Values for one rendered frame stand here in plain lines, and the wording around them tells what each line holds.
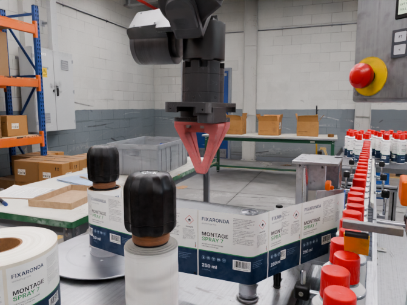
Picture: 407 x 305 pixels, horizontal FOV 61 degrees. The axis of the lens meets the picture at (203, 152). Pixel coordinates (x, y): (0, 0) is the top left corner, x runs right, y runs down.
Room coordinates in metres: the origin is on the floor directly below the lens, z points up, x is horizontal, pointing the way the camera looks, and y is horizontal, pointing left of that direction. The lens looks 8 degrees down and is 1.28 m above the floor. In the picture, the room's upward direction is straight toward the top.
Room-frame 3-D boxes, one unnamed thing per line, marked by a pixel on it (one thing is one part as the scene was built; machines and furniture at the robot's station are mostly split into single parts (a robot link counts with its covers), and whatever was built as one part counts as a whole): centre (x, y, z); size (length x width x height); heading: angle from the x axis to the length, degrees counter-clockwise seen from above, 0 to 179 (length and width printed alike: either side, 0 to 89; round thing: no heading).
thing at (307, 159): (0.90, -0.30, 1.14); 0.14 x 0.11 x 0.01; 154
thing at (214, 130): (0.49, 0.00, 1.23); 0.07 x 0.07 x 0.09; 66
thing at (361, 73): (0.54, -0.25, 1.32); 0.04 x 0.03 x 0.04; 29
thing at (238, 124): (6.21, -0.55, 0.97); 0.47 x 0.41 x 0.37; 156
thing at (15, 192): (1.82, 0.99, 0.81); 0.38 x 0.36 x 0.02; 160
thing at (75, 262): (0.89, 0.26, 0.89); 0.31 x 0.31 x 0.01
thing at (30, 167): (4.35, 1.92, 0.32); 1.20 x 0.83 x 0.64; 69
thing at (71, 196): (1.75, 0.68, 0.82); 0.34 x 0.24 x 0.03; 165
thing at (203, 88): (0.48, 0.00, 1.30); 0.10 x 0.07 x 0.07; 156
